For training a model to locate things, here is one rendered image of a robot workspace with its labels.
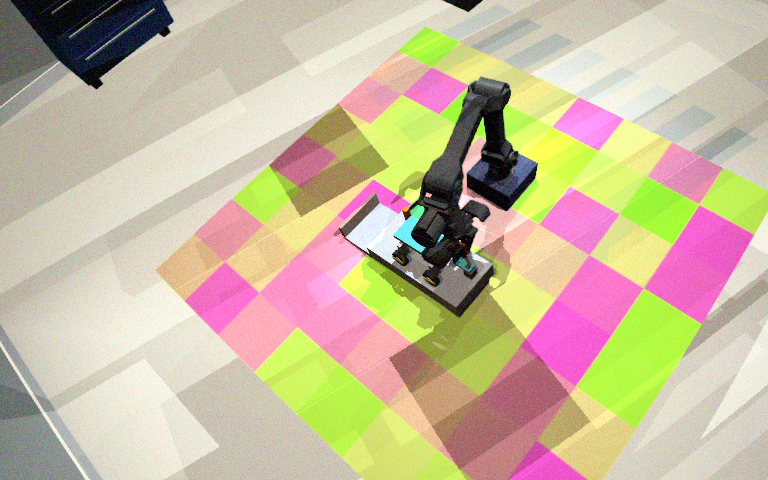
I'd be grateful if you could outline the green tray floor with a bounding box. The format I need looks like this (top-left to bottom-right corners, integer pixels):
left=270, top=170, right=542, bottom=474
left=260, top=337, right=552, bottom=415
left=410, top=204, right=424, bottom=220

